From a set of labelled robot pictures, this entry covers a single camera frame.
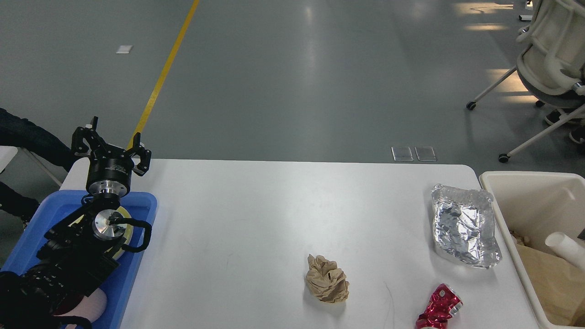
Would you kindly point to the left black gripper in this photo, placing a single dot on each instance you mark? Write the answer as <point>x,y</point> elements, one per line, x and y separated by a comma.
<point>110,175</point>

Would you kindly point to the yellow plastic plate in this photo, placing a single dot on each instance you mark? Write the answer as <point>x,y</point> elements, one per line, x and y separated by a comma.
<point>104,236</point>

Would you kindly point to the pink mug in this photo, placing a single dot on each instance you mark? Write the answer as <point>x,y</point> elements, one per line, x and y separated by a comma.
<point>77,304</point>

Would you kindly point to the brown paper ball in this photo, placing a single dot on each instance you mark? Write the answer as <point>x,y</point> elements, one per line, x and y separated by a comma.
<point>325,280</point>

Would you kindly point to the aluminium foil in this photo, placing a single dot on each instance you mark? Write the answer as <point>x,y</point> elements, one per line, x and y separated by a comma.
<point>463,227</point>

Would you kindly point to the red shiny wrapper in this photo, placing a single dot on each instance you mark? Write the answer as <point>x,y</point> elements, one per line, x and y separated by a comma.
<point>443,305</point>

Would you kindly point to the white paper cup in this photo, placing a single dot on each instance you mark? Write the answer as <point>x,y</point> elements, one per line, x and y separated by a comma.
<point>566,248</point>

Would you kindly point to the brown paper bag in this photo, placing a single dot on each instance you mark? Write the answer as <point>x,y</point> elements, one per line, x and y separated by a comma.
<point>558,285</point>

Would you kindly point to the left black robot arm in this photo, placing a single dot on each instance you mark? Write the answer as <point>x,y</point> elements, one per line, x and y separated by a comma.
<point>79,254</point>

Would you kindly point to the white floor marker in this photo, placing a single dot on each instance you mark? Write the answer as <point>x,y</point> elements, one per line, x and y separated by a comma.
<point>124,49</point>

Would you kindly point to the dark clothed person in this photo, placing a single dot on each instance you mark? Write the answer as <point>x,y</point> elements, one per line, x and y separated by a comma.
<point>23,133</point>

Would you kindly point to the clear floor plate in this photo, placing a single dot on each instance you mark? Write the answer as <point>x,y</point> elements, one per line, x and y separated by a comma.
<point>425,154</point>
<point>402,154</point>

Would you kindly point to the beige waste bin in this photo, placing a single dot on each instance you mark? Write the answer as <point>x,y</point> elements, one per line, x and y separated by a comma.
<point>536,204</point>

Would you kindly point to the white office chair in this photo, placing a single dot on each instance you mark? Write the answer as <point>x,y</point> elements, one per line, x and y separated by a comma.
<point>551,67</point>

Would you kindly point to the black shoe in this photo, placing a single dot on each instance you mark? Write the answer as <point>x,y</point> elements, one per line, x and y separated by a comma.
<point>577,135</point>

